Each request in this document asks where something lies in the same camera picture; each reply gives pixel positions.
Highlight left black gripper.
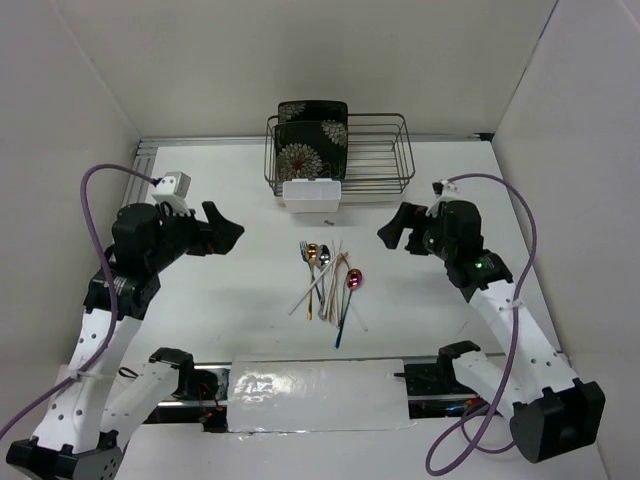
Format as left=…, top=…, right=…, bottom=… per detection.
left=148, top=200, right=245, bottom=270

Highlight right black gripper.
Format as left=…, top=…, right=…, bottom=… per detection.
left=377, top=201, right=456, bottom=261

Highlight gold fork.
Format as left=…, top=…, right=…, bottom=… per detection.
left=318, top=252, right=349, bottom=323

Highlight iridescent pink spoon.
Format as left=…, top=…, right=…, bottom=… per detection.
left=335, top=268, right=363, bottom=349

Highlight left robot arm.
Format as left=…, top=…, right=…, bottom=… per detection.
left=6, top=201, right=244, bottom=479

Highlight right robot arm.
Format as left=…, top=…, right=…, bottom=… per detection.
left=377, top=200, right=606, bottom=463

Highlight blue fork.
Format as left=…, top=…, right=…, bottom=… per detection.
left=299, top=241, right=313, bottom=275

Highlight white utensil caddy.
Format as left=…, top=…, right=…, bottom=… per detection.
left=282, top=178, right=342, bottom=214

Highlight front black floral plate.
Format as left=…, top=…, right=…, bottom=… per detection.
left=274, top=120, right=348, bottom=181

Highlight black floral plate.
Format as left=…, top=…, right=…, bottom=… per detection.
left=274, top=120, right=348, bottom=181
left=277, top=100, right=348, bottom=147

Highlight rear black floral plate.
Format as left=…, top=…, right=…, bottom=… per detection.
left=277, top=100, right=348, bottom=147

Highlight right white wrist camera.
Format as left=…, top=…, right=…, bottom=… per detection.
left=432, top=179, right=458, bottom=197

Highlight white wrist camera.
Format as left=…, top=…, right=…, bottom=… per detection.
left=152, top=171, right=191, bottom=215
left=432, top=179, right=458, bottom=197

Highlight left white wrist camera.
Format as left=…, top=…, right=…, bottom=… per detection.
left=152, top=171, right=191, bottom=215

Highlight wire dish rack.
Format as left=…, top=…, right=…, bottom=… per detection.
left=264, top=111, right=415, bottom=200

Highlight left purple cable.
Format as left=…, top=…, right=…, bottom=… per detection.
left=0, top=163, right=161, bottom=444

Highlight purple cable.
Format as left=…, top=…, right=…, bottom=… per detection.
left=424, top=172, right=540, bottom=476
left=0, top=163, right=161, bottom=444

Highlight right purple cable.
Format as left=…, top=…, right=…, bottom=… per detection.
left=424, top=172, right=540, bottom=476

